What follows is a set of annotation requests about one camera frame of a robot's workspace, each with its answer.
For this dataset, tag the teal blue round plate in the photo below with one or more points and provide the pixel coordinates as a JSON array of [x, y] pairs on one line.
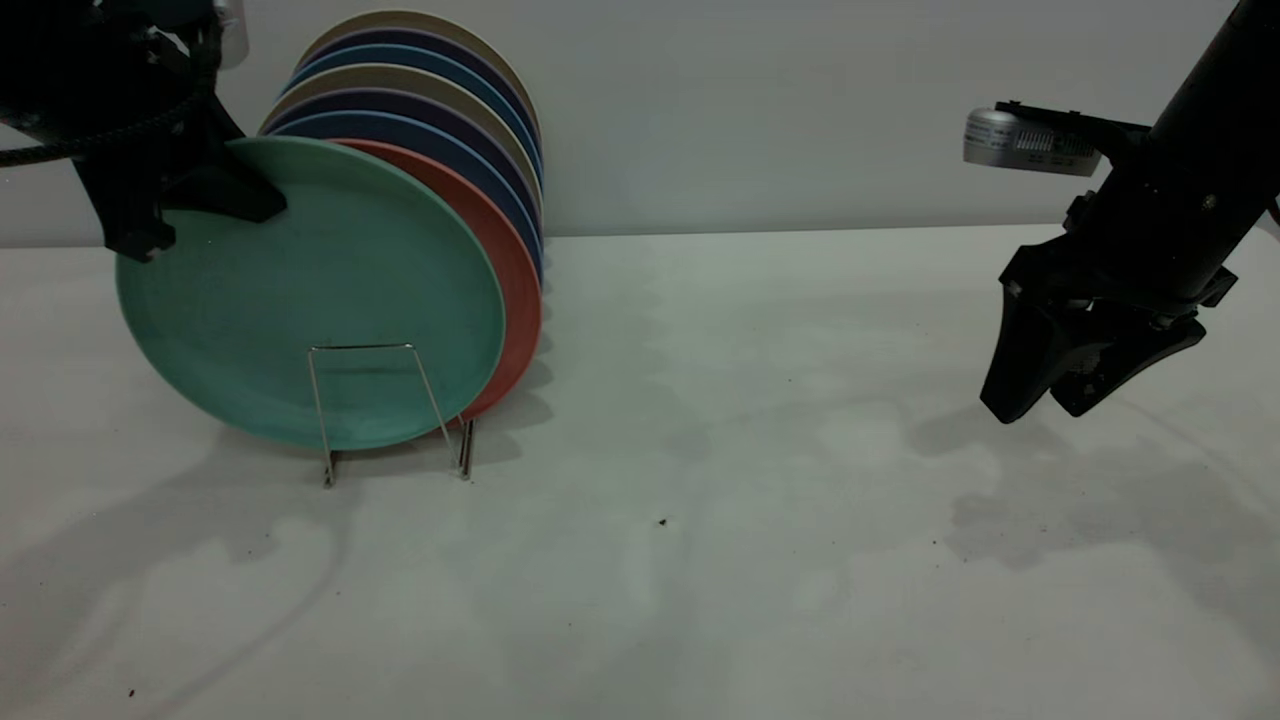
[[420, 56]]

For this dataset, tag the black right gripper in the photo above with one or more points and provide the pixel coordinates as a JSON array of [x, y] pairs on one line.
[[1150, 240]]

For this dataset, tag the beige round plate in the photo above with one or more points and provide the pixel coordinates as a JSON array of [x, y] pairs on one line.
[[420, 18], [400, 75]]

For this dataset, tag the dark purple round plate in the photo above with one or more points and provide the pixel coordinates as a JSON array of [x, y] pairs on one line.
[[400, 99], [420, 37]]

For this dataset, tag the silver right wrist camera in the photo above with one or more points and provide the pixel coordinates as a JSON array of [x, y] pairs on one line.
[[1020, 142]]

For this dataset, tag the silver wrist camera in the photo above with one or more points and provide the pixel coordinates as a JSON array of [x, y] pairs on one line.
[[1020, 142], [232, 35]]

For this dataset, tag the navy blue round plate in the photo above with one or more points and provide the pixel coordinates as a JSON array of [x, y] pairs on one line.
[[420, 127]]

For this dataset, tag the pink round plate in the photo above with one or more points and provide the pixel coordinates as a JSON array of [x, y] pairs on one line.
[[515, 290]]

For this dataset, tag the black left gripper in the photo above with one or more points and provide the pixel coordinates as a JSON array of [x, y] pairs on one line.
[[140, 60]]

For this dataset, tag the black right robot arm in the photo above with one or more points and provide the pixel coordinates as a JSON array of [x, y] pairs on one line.
[[1210, 90]]

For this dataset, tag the green round plate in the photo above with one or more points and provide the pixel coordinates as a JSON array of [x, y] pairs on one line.
[[320, 280]]

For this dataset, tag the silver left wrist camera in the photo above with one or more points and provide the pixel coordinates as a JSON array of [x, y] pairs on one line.
[[232, 35]]

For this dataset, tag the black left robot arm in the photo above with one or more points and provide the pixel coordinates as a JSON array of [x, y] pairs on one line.
[[35, 60]]

